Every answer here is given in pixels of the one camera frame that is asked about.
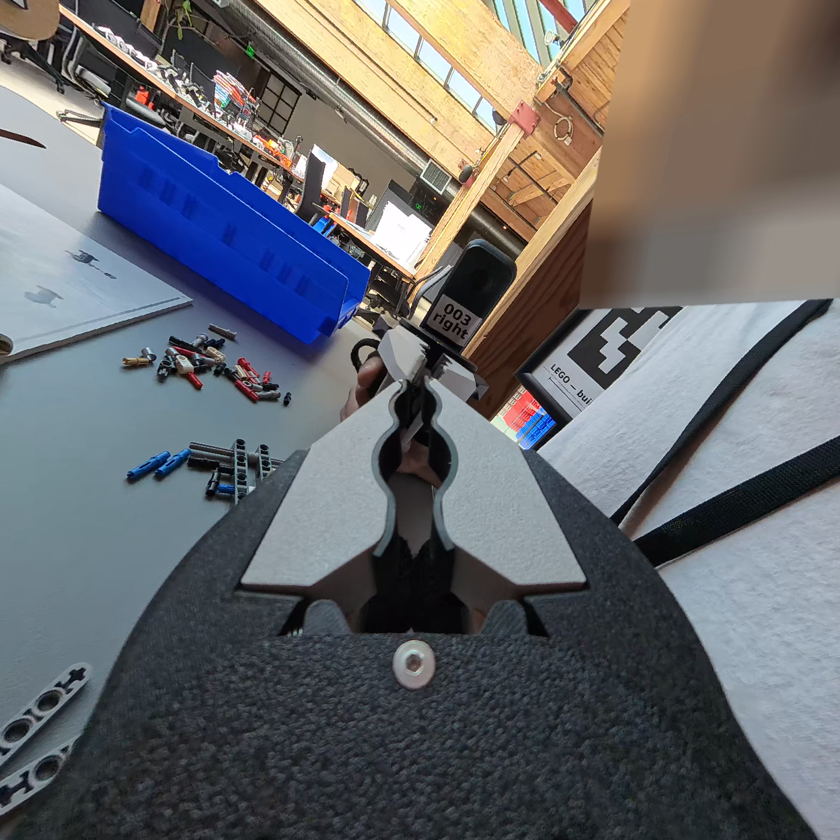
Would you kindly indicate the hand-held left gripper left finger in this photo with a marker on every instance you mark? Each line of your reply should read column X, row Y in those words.
column 328, row 499

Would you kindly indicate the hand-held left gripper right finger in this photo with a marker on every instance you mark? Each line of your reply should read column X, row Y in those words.
column 505, row 518

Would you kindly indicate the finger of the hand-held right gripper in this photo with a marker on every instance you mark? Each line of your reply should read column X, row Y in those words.
column 403, row 358
column 456, row 382

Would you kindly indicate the dark grey lego beam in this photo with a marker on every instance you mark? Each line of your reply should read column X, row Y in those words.
column 239, row 472
column 262, row 461

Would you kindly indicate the black and blue lego pin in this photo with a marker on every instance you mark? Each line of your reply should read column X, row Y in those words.
column 220, row 484

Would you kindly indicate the pile of small lego pins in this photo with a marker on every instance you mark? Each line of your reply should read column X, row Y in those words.
column 210, row 367

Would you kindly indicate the grey thin lego liftarm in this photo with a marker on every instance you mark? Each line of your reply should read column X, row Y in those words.
column 36, row 774
column 46, row 712

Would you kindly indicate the person's right hand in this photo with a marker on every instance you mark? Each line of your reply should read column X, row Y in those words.
column 364, row 394

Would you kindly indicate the black mesh office chair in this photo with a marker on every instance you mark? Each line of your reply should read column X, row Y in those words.
column 394, row 289

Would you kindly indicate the white board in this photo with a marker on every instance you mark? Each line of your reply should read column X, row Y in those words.
column 401, row 228

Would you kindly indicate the framed sign with marker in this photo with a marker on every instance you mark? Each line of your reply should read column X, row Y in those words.
column 590, row 367

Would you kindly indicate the blue plastic bin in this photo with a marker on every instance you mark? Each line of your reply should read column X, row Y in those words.
column 223, row 223

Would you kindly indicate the person's white shirt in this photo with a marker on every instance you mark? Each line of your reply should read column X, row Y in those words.
column 754, row 643

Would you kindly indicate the long wooden desk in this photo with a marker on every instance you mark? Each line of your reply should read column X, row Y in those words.
column 197, row 111

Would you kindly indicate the open instruction booklet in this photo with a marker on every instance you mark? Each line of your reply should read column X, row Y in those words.
column 79, row 275

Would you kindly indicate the wall air vent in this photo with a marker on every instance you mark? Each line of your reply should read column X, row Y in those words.
column 434, row 176

